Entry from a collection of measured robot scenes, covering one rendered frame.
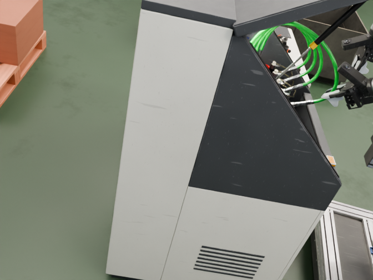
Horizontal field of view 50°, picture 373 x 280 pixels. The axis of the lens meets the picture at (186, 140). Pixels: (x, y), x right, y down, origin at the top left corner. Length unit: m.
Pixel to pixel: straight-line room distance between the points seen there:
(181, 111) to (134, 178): 0.38
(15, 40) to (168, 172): 2.05
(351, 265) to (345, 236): 0.20
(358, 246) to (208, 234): 1.07
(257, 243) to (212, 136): 0.64
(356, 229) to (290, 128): 1.36
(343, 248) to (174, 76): 1.60
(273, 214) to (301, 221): 0.13
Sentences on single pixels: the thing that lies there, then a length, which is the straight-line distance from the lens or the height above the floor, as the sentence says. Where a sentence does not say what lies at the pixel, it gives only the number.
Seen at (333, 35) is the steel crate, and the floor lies 0.55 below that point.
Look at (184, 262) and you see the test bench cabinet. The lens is 2.03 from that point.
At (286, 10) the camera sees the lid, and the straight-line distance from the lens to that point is 1.22.
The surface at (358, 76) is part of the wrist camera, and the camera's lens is 1.57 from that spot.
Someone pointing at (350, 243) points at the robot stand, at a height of 0.21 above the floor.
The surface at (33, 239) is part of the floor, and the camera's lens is 2.40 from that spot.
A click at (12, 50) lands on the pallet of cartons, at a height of 0.29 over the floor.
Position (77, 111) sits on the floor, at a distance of 3.22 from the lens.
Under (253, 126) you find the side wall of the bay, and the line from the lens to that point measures 1.43.
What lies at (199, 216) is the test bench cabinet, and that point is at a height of 0.63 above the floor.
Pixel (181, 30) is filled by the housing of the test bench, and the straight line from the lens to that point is 1.25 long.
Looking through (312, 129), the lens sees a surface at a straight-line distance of 1.95.
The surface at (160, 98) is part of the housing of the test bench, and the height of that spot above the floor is 1.18.
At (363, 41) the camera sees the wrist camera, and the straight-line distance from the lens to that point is 1.81.
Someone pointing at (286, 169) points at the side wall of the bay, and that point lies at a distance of 1.58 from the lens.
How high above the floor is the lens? 1.94
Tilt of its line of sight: 39 degrees down
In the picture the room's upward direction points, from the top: 15 degrees clockwise
